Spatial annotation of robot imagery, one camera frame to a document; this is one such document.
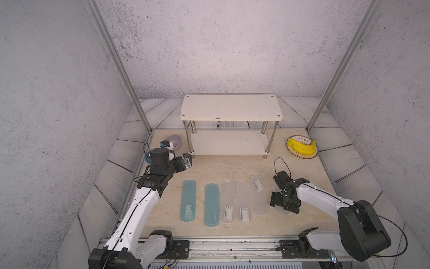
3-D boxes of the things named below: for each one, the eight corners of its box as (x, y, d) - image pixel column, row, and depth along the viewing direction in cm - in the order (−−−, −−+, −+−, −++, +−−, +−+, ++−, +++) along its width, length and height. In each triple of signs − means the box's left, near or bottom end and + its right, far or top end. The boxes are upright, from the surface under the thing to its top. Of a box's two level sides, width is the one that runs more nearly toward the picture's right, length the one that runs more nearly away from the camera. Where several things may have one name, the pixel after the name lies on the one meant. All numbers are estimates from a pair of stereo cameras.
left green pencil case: (177, 221, 83) (176, 220, 82) (183, 182, 97) (183, 180, 96) (194, 221, 83) (194, 220, 82) (198, 181, 97) (198, 180, 96)
